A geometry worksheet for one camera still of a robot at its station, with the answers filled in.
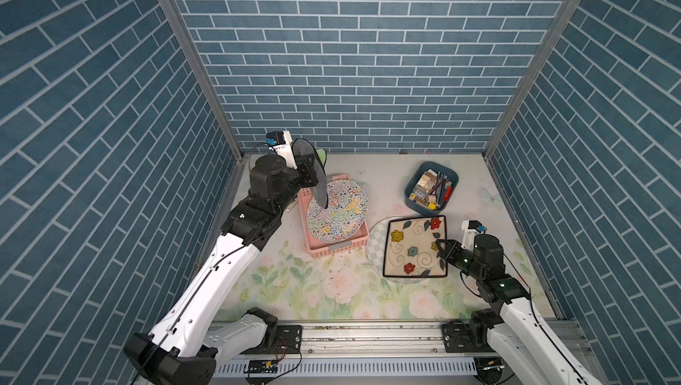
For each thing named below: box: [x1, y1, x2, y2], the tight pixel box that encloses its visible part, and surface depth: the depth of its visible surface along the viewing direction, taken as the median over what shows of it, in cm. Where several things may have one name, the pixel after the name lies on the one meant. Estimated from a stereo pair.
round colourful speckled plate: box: [305, 179, 369, 244], surface depth 97 cm
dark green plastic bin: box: [404, 161, 460, 216], surface depth 108 cm
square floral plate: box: [382, 214, 448, 278], surface depth 88 cm
